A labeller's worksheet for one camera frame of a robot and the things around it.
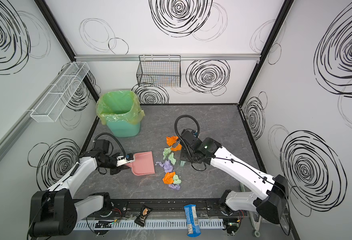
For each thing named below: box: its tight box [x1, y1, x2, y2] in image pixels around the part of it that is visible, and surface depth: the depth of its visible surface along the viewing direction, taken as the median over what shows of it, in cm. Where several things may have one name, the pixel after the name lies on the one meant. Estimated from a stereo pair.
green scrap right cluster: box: [163, 146, 172, 160], surface depth 93 cm
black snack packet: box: [134, 205, 151, 228], surface depth 72 cm
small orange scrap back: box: [166, 135, 179, 147], surface depth 101 cm
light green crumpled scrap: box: [168, 152, 177, 165], surface depth 91 cm
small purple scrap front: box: [168, 184, 181, 190], surface depth 81 cm
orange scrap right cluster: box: [171, 143, 182, 151], surface depth 96 cm
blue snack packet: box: [183, 204, 202, 238], surface depth 71 cm
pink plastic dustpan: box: [125, 151, 156, 176], surface depth 90 cm
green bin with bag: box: [96, 90, 146, 138], surface depth 95 cm
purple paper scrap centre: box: [156, 160, 174, 173], surface depth 88 cm
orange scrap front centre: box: [162, 171, 176, 185], surface depth 84 cm
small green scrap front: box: [172, 174, 182, 185], surface depth 83 cm
